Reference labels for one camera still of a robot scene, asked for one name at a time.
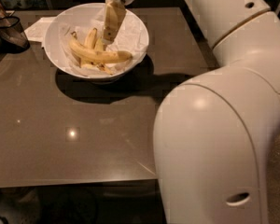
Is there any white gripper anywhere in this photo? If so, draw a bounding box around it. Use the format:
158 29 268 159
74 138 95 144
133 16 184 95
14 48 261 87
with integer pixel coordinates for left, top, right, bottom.
102 0 134 45

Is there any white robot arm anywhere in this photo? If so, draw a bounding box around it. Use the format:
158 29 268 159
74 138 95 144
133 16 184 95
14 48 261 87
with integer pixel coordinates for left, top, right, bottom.
153 0 280 224

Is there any left upright banana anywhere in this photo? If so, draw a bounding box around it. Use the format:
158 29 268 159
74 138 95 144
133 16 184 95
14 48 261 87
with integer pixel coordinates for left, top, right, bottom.
80 28 97 67

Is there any long front banana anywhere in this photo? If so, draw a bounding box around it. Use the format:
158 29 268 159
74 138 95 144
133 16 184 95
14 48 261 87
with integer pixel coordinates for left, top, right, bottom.
68 32 133 63

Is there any white bowl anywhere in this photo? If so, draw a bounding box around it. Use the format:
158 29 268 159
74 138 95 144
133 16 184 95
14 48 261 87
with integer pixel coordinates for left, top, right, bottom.
42 2 149 83

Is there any white paper liner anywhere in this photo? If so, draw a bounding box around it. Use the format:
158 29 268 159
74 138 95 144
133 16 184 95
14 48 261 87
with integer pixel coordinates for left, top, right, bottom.
56 4 149 82

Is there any white paper sheet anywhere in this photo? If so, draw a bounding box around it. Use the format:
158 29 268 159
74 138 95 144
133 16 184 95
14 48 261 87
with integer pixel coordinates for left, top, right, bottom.
24 17 54 43

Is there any dark mesh bag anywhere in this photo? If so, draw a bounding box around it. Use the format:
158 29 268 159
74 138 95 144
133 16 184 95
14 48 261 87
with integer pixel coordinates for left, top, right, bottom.
0 16 30 53

